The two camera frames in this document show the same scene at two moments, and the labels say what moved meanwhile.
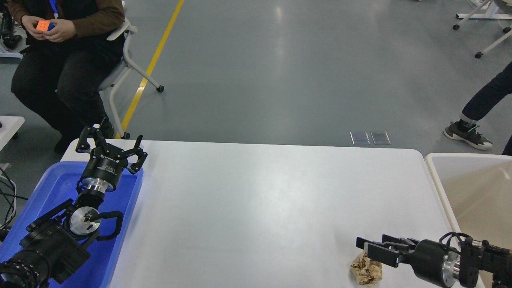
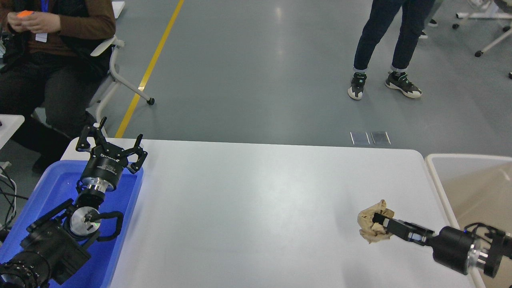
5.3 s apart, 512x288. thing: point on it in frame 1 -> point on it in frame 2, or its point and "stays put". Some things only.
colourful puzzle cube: (44, 25) -> (25, 13)
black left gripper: (104, 168) stays put
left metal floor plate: (360, 138) stays put
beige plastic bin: (477, 189) stays put
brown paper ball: (366, 272) -> (371, 231)
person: (482, 103) -> (380, 15)
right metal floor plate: (380, 138) stays put
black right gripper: (425, 257) -> (452, 247)
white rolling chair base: (485, 9) stays put
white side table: (10, 125) stays put
